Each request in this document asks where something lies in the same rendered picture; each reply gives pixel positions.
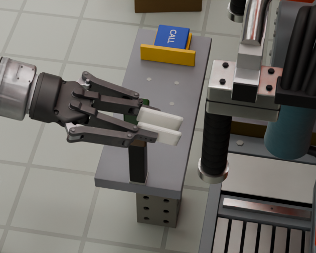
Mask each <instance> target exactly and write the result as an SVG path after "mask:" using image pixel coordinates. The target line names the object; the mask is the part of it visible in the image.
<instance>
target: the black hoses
mask: <svg viewBox="0 0 316 253"><path fill-rule="evenodd" d="M315 40H316V5H314V6H302V7H301V8H300V9H299V10H298V13H297V16H296V19H295V23H294V26H293V30H292V33H291V37H290V41H289V45H288V49H287V54H286V58H285V63H284V67H283V72H282V76H278V78H277V83H276V88H275V97H274V103H275V104H280V105H288V106H295V107H302V108H309V109H316V43H315Z"/></svg>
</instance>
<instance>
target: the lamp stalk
mask: <svg viewBox="0 0 316 253"><path fill-rule="evenodd" d="M128 157H129V177H130V179H129V183H132V184H139V185H146V181H147V177H148V170H147V146H146V147H138V146H132V145H129V147H128Z"/></svg>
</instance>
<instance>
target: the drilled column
mask: <svg viewBox="0 0 316 253"><path fill-rule="evenodd" d="M145 196H146V198H145ZM181 199H182V196H181ZM181 199H180V200H179V199H172V198H166V197H159V196H153V195H146V194H140V193H136V212H137V222H140V223H146V224H152V225H159V226H165V227H171V228H176V225H177V219H178V214H179V209H180V204H181ZM144 207H146V208H144ZM145 217H148V218H149V219H145ZM164 220H167V221H168V222H165V221H164Z"/></svg>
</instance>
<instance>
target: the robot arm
mask: <svg viewBox="0 0 316 253"><path fill-rule="evenodd" d="M36 72H37V67H36V66H35V65H33V64H29V63H25V62H21V61H17V60H13V59H10V58H8V57H2V56H0V116H3V117H7V118H11V119H15V120H19V121H23V120H24V118H25V115H26V114H29V117H30V118H31V119H34V120H38V121H41V122H45V123H51V122H55V123H57V124H59V125H60V126H62V127H64V128H65V130H66V132H67V138H66V140H67V142H69V143H76V142H88V143H95V144H101V145H108V146H115V147H121V148H128V147H129V145H130V144H131V143H132V142H133V141H134V140H141V141H145V142H149V143H155V142H156V141H157V142H161V143H165V144H169V145H173V146H176V145H177V144H178V142H179V140H180V138H181V136H182V133H181V132H178V130H179V128H180V126H181V124H182V122H183V117H180V116H176V115H173V114H169V113H165V112H161V110H160V109H159V108H155V107H152V106H148V105H144V104H143V100H142V99H141V98H139V93H138V92H135V91H133V90H130V89H127V88H124V87H121V86H119V85H116V84H113V83H110V82H107V81H105V80H102V79H99V78H96V77H95V76H93V75H92V74H91V73H89V72H87V71H83V72H82V75H81V77H80V78H79V79H78V80H77V81H64V80H63V79H62V77H60V76H57V75H53V74H49V73H45V72H42V73H40V74H39V75H38V74H36ZM87 90H88V91H87ZM98 110H100V111H106V112H113V113H119V114H125V115H132V116H137V118H136V120H137V121H139V122H138V125H134V124H131V123H129V122H126V121H123V120H120V119H117V118H114V117H112V116H109V115H106V114H103V113H100V112H98ZM89 117H90V118H89ZM79 124H81V125H84V126H80V125H79Z"/></svg>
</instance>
